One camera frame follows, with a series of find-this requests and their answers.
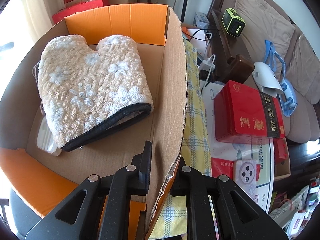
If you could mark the white plastic tray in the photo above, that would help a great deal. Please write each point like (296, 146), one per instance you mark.
(46, 142)

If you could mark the green black portable device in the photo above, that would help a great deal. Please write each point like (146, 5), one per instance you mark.
(232, 22)

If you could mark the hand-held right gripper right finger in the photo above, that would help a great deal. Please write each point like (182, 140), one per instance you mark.
(180, 180)

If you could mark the orange cardboard box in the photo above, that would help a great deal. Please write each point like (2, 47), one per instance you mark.
(165, 105)

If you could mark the open box with red item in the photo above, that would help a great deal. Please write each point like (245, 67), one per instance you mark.
(281, 155)

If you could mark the pink floral plush cover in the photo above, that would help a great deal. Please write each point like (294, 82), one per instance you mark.
(95, 87)

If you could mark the large beige cushion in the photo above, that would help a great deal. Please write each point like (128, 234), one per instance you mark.
(262, 20)

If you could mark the brown sofa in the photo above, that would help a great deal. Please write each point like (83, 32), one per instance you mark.
(305, 120)

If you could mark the white printed box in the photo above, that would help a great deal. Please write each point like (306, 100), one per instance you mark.
(201, 20)

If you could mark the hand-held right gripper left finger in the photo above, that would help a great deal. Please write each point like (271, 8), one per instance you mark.
(147, 160)

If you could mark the red leaflet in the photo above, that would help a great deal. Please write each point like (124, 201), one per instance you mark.
(222, 167)

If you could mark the white sheer curtain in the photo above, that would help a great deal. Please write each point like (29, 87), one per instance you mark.
(32, 2)

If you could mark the white plastic massager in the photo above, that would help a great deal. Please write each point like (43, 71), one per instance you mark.
(265, 77)

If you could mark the red black gift box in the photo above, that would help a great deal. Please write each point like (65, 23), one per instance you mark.
(240, 110)

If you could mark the white paper bags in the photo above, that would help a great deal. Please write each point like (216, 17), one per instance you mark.
(295, 210)

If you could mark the red gift bag pastry picture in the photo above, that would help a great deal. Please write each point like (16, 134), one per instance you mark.
(82, 7)

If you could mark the white power adapter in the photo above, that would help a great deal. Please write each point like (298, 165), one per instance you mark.
(207, 66)

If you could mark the small beige cushion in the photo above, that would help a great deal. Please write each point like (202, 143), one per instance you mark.
(305, 67)

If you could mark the yellow checked cloth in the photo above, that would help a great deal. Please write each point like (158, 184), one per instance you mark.
(195, 120)

